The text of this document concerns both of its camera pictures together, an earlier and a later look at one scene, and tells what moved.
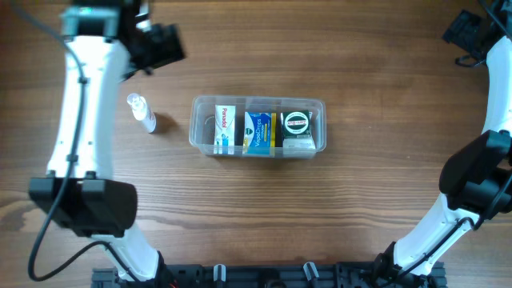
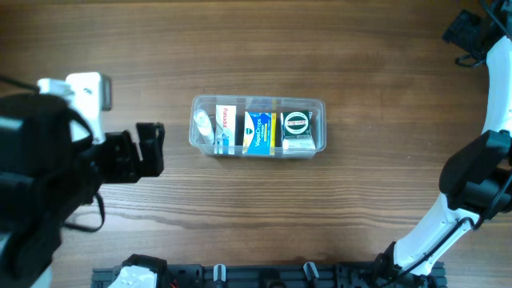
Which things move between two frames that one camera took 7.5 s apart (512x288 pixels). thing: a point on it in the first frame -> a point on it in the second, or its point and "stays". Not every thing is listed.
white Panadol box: (225, 125) stays
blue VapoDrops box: (259, 137) stays
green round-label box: (296, 124) stays
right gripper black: (461, 27) stays
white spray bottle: (142, 111) -> (204, 125)
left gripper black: (167, 46) -> (130, 152)
